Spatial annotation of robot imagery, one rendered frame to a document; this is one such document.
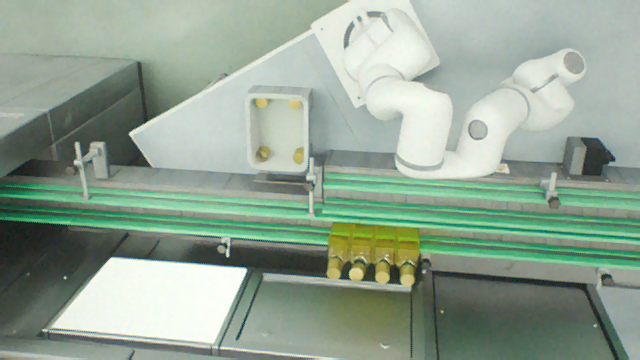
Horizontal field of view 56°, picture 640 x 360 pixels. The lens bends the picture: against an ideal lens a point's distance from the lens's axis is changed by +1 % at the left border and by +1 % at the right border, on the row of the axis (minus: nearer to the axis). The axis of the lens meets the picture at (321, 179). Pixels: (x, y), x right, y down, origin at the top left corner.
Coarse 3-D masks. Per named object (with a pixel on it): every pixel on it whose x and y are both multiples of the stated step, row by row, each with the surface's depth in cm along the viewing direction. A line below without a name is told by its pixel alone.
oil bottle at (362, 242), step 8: (360, 224) 160; (368, 224) 160; (360, 232) 156; (368, 232) 156; (352, 240) 153; (360, 240) 152; (368, 240) 152; (352, 248) 150; (360, 248) 149; (368, 248) 149; (352, 256) 149; (368, 256) 149; (352, 264) 150; (368, 264) 150
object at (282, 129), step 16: (256, 96) 161; (272, 96) 161; (288, 96) 160; (256, 112) 170; (272, 112) 170; (288, 112) 170; (304, 112) 162; (256, 128) 171; (272, 128) 172; (288, 128) 172; (304, 128) 163; (256, 144) 172; (272, 144) 174; (288, 144) 174; (304, 144) 165; (256, 160) 172; (272, 160) 173; (288, 160) 173; (304, 160) 167
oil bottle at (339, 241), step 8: (336, 224) 160; (344, 224) 160; (352, 224) 161; (336, 232) 156; (344, 232) 156; (352, 232) 159; (328, 240) 153; (336, 240) 152; (344, 240) 152; (328, 248) 150; (336, 248) 149; (344, 248) 149; (328, 256) 150; (344, 256) 149; (344, 264) 151
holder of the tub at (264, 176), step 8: (256, 88) 167; (264, 88) 167; (272, 88) 167; (280, 88) 167; (288, 88) 167; (296, 88) 167; (304, 88) 167; (304, 96) 161; (256, 176) 178; (264, 176) 178; (272, 176) 178; (280, 176) 179; (288, 176) 179; (296, 176) 179; (304, 176) 179
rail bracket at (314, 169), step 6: (312, 162) 154; (312, 168) 155; (318, 168) 161; (312, 174) 156; (318, 174) 161; (306, 180) 153; (312, 180) 154; (306, 186) 152; (312, 186) 152; (312, 192) 158; (312, 198) 159; (312, 204) 159; (312, 210) 160; (312, 216) 160
